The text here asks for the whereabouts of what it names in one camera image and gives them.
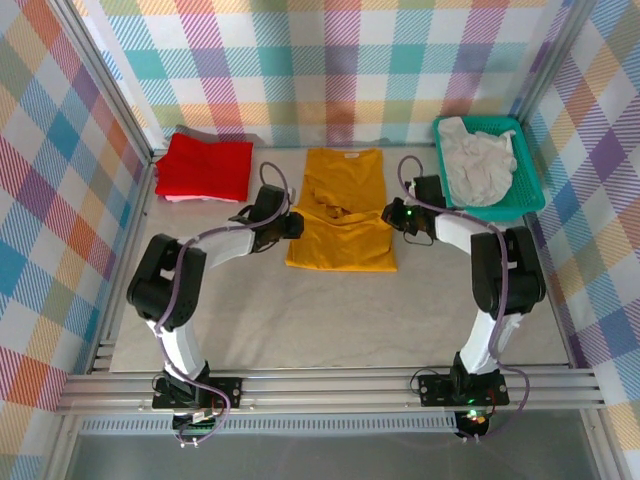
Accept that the yellow printed t-shirt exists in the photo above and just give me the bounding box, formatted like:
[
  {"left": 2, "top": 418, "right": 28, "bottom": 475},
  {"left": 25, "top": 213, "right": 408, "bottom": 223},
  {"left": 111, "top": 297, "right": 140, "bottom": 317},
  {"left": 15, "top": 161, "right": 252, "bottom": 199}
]
[{"left": 284, "top": 147, "right": 400, "bottom": 274}]

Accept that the white crumpled t-shirt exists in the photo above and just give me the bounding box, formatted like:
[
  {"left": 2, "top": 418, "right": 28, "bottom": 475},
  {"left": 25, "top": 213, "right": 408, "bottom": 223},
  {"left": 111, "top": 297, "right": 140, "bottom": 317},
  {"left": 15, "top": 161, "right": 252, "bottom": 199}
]
[{"left": 437, "top": 118, "right": 520, "bottom": 208}]

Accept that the red folded t-shirt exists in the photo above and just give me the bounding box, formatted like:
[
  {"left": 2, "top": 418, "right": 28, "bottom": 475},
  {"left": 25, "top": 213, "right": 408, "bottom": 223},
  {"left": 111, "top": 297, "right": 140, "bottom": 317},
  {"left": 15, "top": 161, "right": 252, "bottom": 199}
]
[{"left": 153, "top": 132, "right": 254, "bottom": 204}]

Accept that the pink folded t-shirt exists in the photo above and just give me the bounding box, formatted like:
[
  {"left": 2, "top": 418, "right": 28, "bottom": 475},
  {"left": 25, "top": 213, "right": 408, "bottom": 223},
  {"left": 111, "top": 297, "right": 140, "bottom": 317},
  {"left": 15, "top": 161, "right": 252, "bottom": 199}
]
[{"left": 160, "top": 193, "right": 241, "bottom": 205}]

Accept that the teal plastic basket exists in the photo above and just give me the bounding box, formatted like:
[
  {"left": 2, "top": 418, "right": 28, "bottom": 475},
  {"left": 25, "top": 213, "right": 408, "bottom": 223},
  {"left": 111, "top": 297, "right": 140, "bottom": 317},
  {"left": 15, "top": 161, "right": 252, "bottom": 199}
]
[{"left": 431, "top": 114, "right": 546, "bottom": 224}]

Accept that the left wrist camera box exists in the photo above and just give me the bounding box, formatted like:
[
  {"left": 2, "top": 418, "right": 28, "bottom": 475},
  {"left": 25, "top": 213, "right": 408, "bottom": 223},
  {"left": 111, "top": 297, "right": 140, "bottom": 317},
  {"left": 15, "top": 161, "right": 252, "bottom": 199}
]
[{"left": 284, "top": 211, "right": 306, "bottom": 241}]

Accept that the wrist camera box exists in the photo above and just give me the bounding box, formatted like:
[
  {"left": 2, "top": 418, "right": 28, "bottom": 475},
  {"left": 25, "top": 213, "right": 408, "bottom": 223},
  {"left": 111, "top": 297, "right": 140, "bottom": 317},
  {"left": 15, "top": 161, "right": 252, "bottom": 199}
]
[
  {"left": 381, "top": 197, "right": 405, "bottom": 231},
  {"left": 284, "top": 211, "right": 306, "bottom": 241}
]

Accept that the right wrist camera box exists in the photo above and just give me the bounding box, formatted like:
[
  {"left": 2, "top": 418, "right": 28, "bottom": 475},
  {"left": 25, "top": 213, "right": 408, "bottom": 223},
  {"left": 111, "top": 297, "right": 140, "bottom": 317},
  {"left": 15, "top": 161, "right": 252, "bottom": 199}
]
[{"left": 381, "top": 197, "right": 405, "bottom": 231}]

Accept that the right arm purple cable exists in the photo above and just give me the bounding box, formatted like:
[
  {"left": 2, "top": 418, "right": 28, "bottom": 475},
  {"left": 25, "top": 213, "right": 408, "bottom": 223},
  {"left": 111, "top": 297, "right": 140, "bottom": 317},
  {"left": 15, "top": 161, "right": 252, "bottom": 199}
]
[{"left": 398, "top": 155, "right": 531, "bottom": 442}]

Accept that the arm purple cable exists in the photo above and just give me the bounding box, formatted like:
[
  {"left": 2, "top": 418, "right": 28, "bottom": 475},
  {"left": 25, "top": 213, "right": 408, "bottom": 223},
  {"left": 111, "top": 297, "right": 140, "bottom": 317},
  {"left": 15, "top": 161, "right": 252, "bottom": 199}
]
[
  {"left": 154, "top": 160, "right": 294, "bottom": 447},
  {"left": 398, "top": 155, "right": 531, "bottom": 442}
]

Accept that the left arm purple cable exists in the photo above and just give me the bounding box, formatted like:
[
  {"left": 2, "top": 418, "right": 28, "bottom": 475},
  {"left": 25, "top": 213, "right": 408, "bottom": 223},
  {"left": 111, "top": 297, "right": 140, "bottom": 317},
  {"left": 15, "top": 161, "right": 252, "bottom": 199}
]
[{"left": 154, "top": 160, "right": 294, "bottom": 447}]

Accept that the aluminium frame post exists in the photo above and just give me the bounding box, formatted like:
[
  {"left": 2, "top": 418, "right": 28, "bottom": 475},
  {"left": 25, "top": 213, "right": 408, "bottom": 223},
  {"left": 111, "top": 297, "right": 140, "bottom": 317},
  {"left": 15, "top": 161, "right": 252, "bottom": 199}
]
[
  {"left": 509, "top": 0, "right": 601, "bottom": 146},
  {"left": 49, "top": 0, "right": 154, "bottom": 162}
]

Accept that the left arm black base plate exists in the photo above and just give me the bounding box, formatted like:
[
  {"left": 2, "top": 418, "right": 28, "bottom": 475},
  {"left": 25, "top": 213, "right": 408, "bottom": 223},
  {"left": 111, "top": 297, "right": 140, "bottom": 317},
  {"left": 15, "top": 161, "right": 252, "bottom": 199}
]
[{"left": 151, "top": 375, "right": 244, "bottom": 411}]

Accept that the long aluminium base rail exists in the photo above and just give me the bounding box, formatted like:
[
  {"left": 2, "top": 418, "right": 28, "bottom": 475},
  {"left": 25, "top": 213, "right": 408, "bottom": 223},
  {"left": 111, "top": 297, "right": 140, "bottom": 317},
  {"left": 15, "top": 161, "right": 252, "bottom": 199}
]
[{"left": 54, "top": 367, "right": 609, "bottom": 416}]

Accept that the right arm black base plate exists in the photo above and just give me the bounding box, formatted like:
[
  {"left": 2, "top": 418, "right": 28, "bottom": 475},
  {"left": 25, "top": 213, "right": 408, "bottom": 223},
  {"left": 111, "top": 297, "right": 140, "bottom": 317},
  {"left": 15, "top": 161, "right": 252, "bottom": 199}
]
[{"left": 417, "top": 372, "right": 510, "bottom": 407}]

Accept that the grey slotted cable duct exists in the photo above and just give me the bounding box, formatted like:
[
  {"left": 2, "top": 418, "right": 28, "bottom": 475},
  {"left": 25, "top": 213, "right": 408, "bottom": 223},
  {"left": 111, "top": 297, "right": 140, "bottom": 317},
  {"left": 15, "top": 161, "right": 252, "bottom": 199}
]
[{"left": 79, "top": 417, "right": 461, "bottom": 436}]

